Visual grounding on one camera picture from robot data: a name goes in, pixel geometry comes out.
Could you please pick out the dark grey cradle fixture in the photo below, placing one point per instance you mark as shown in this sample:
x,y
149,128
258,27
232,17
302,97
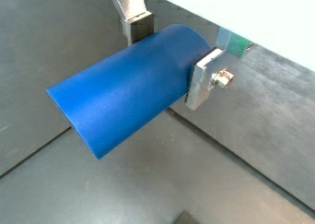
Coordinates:
x,y
185,218

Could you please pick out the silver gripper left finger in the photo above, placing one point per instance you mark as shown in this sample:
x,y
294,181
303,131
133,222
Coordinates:
x,y
136,19

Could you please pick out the blue oval cylinder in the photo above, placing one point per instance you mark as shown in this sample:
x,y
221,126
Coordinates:
x,y
113,97

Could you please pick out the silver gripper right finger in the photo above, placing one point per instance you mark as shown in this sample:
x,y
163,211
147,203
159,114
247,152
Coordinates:
x,y
208,73

